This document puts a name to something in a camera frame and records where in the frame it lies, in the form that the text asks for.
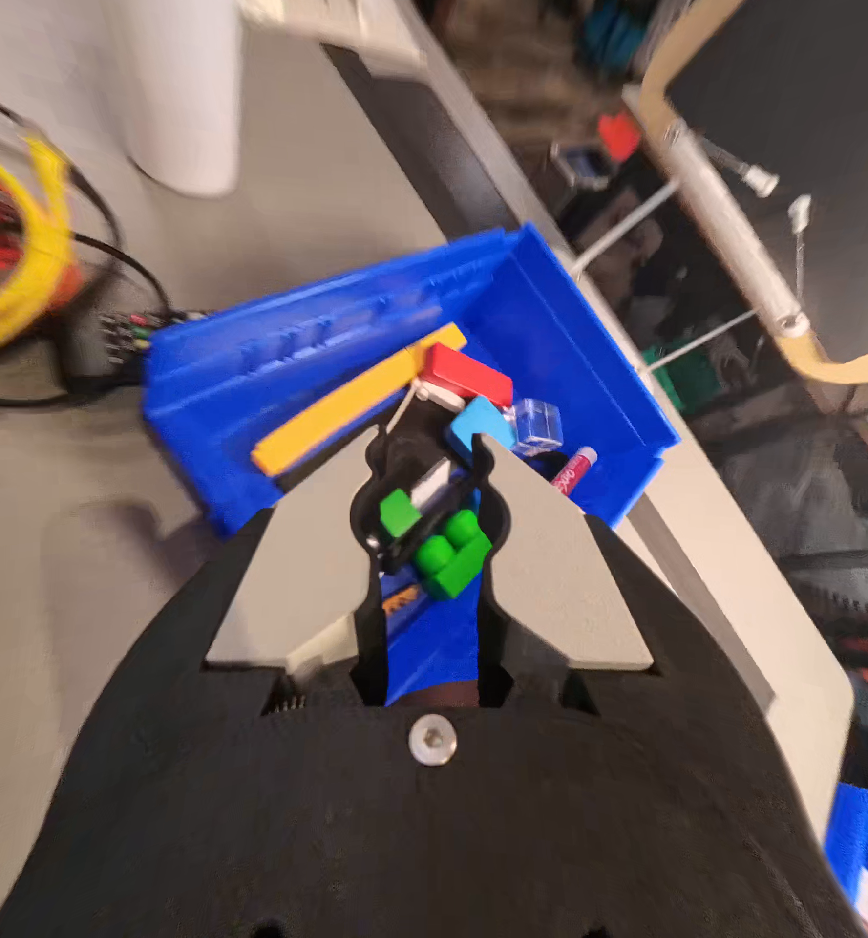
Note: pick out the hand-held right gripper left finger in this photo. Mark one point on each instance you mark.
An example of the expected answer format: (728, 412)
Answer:
(294, 579)

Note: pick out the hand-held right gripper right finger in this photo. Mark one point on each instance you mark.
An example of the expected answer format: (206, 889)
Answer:
(565, 586)

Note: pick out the large blue plastic bin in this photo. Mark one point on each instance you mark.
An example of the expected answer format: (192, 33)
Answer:
(551, 308)

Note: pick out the green two-stud brick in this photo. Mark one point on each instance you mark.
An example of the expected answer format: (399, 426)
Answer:
(452, 560)

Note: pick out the red dry-erase marker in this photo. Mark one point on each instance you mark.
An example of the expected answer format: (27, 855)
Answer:
(577, 469)

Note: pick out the green cube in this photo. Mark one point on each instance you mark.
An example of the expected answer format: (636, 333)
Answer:
(399, 513)

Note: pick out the clear acrylic cube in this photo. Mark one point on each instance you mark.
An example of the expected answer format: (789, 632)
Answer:
(538, 426)

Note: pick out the long yellow block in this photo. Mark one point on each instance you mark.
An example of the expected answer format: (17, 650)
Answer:
(331, 414)

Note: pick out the white card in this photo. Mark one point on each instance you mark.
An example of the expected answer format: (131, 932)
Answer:
(434, 480)

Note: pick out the light blue foam block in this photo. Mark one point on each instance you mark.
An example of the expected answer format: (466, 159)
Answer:
(478, 425)

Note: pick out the red block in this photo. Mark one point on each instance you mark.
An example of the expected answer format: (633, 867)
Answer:
(470, 374)

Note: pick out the black remote control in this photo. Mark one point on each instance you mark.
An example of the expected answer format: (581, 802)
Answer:
(111, 344)

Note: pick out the orange tape roll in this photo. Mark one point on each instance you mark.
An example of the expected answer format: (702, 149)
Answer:
(71, 289)

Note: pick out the white paper roll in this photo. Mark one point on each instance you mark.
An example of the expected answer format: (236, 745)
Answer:
(177, 95)

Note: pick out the black board tan frame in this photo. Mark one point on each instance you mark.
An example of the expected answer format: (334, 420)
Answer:
(807, 110)

